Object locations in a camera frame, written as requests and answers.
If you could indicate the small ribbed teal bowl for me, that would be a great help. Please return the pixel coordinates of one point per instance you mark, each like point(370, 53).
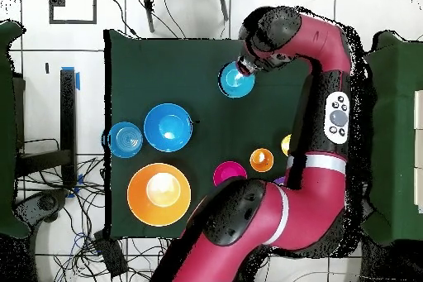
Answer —
point(236, 85)

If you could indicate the large blue bowl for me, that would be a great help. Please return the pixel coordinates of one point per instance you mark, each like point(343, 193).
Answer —
point(168, 128)

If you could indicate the shallow blue bowl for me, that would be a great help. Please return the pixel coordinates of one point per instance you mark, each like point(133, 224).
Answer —
point(125, 139)

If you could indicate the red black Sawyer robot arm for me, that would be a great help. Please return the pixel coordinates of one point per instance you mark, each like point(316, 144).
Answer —
point(297, 196)

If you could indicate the white boxes stack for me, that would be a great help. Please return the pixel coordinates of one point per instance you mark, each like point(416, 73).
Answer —
point(419, 149)

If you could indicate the dark green tablecloth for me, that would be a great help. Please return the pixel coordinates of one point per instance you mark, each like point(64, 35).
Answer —
point(165, 73)

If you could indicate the yellow cup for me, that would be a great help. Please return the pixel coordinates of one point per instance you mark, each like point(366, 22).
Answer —
point(286, 144)

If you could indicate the orange cup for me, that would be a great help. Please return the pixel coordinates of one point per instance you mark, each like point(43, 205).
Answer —
point(261, 160)

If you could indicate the pink red bowl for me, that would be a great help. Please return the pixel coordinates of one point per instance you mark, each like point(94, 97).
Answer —
point(228, 171)

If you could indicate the purple bowl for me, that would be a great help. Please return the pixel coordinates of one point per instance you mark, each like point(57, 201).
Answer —
point(280, 181)

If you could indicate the green cloth side table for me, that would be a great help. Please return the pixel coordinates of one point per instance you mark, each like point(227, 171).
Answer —
point(6, 130)
point(396, 130)

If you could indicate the large yellow bowl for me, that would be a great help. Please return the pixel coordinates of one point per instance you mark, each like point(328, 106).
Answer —
point(138, 196)

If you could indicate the black stand bar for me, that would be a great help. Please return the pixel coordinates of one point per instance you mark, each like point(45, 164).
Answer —
point(68, 113)

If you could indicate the black power box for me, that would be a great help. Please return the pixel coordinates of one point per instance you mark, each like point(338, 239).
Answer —
point(110, 255)

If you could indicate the dark grey chair with knob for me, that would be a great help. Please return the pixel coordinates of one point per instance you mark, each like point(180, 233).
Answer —
point(48, 202)

